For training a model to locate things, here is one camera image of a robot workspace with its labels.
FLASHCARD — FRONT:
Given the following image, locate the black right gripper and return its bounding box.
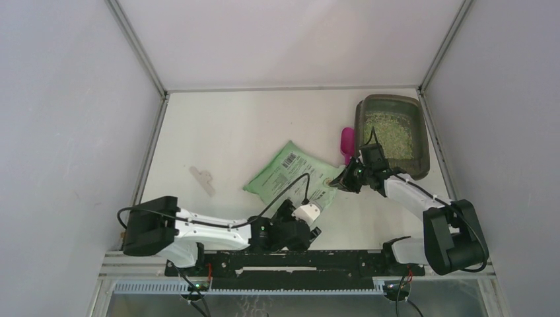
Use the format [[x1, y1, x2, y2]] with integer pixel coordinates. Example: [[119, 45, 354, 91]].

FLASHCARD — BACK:
[[330, 157, 372, 194]]

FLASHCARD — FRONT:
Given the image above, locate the magenta plastic scoop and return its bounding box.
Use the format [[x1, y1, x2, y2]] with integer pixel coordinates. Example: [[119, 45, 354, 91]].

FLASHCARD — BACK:
[[340, 127, 355, 165]]

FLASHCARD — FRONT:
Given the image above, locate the green cat litter bag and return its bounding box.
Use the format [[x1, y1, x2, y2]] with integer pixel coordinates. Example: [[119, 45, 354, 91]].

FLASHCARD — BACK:
[[243, 141, 345, 209]]

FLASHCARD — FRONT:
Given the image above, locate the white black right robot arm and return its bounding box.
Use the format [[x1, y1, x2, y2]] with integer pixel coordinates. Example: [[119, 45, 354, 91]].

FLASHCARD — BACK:
[[330, 143, 489, 275]]

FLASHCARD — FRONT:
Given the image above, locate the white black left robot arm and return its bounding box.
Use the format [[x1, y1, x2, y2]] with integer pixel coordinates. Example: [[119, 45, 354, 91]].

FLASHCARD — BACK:
[[122, 196, 322, 275]]

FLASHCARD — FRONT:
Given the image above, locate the green litter in box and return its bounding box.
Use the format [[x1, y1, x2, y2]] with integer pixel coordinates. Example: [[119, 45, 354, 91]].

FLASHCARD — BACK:
[[363, 112, 413, 160]]

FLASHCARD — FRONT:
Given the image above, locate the dark grey litter box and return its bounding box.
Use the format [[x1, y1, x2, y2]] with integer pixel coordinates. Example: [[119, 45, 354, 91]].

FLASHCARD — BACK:
[[354, 94, 430, 180]]

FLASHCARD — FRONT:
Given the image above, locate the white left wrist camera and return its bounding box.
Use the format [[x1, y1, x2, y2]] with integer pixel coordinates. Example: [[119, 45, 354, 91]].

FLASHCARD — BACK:
[[291, 203, 322, 227]]

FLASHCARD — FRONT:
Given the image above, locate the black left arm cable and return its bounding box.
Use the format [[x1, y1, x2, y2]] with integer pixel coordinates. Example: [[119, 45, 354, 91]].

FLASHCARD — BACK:
[[116, 172, 312, 230]]

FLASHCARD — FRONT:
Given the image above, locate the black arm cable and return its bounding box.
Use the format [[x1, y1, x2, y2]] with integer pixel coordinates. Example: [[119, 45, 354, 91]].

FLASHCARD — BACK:
[[116, 172, 312, 230], [363, 127, 490, 273]]

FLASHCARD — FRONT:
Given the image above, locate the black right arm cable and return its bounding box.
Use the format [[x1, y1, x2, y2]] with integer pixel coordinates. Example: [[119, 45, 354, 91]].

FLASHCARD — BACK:
[[363, 127, 490, 273]]

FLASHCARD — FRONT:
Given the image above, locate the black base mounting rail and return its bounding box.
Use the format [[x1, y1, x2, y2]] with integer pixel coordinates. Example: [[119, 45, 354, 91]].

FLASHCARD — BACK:
[[164, 248, 426, 289]]

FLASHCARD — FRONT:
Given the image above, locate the white slotted cable duct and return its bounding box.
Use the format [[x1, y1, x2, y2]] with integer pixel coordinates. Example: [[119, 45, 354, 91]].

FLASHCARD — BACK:
[[113, 279, 398, 295]]

